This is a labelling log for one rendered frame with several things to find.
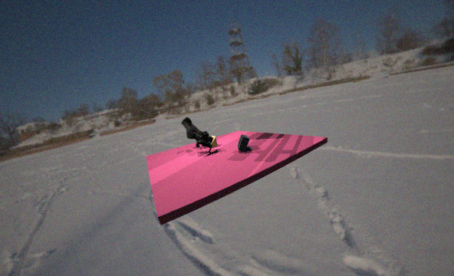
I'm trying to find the grey square panel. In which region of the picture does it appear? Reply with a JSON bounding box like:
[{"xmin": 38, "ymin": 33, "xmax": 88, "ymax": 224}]
[{"xmin": 237, "ymin": 134, "xmax": 253, "ymax": 152}]

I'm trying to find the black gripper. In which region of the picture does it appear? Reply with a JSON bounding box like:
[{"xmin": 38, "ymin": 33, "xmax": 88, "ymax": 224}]
[{"xmin": 196, "ymin": 135, "xmax": 212, "ymax": 148}]

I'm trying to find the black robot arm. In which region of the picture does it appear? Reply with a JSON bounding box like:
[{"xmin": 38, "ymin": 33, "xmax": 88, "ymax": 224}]
[{"xmin": 181, "ymin": 117, "xmax": 209, "ymax": 139}]

